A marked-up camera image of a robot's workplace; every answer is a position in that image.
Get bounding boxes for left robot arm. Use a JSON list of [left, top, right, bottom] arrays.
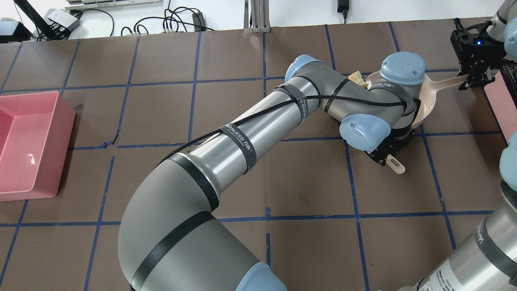
[[118, 52, 426, 291]]

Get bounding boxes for pale food chunk far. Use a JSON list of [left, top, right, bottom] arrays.
[[348, 71, 369, 89]]

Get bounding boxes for black cable bundle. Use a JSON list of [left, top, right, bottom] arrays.
[[121, 0, 214, 37]]

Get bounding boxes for white hand brush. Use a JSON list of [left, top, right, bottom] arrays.
[[386, 154, 406, 175]]

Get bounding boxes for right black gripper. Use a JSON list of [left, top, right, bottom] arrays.
[[450, 18, 505, 90]]

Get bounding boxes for white plastic dustpan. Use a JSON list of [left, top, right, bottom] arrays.
[[348, 72, 467, 134]]

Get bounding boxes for aluminium frame post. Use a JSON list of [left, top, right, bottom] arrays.
[[244, 0, 271, 33]]

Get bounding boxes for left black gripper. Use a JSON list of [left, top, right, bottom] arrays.
[[366, 125, 415, 167]]

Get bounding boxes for pink bin with black bag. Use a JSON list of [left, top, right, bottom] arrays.
[[483, 71, 517, 141]]

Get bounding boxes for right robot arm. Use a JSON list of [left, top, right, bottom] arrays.
[[402, 0, 517, 291]]

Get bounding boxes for black power adapter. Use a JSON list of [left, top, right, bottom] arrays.
[[192, 12, 207, 31]]

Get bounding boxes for open pink plastic bin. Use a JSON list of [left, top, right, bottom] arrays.
[[0, 91, 76, 201]]

